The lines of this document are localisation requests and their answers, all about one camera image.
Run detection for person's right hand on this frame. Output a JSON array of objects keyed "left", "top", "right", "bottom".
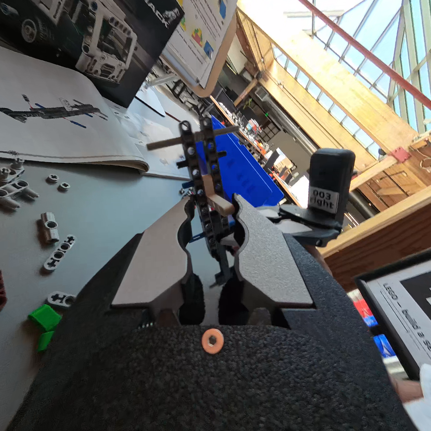
[{"left": 305, "top": 245, "right": 334, "bottom": 275}]

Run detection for white printed board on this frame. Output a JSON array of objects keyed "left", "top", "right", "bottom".
[{"left": 162, "top": 0, "right": 238, "bottom": 98}]

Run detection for rack of small blue bins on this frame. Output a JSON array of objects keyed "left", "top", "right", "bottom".
[{"left": 348, "top": 290, "right": 399, "bottom": 367}]

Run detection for lego set box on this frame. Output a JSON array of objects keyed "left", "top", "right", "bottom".
[{"left": 0, "top": 0, "right": 186, "bottom": 109}]

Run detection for blue plastic bin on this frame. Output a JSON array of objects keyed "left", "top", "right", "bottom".
[{"left": 195, "top": 116, "right": 285, "bottom": 207}]

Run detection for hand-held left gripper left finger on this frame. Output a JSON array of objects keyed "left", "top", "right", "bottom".
[{"left": 110, "top": 197, "right": 196, "bottom": 324}]

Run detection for dark grey lego beam assembly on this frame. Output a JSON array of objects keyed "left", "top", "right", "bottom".
[{"left": 146, "top": 116, "right": 241, "bottom": 287}]

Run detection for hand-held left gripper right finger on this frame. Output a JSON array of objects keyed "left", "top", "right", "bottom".
[{"left": 232, "top": 194, "right": 314, "bottom": 310}]

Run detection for lego instruction booklet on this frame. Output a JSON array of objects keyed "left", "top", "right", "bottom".
[{"left": 0, "top": 45, "right": 191, "bottom": 180}]

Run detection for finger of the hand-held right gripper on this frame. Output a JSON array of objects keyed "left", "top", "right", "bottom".
[{"left": 284, "top": 220, "right": 315, "bottom": 238}]

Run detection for black framed marker sign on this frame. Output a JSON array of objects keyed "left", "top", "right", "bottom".
[{"left": 354, "top": 249, "right": 431, "bottom": 381}]

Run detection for scattered grey lego pieces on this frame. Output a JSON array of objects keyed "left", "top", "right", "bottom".
[{"left": 0, "top": 158, "right": 77, "bottom": 310}]

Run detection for green lego piece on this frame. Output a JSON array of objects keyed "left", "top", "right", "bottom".
[
  {"left": 28, "top": 304, "right": 63, "bottom": 332},
  {"left": 36, "top": 331, "right": 55, "bottom": 353}
]

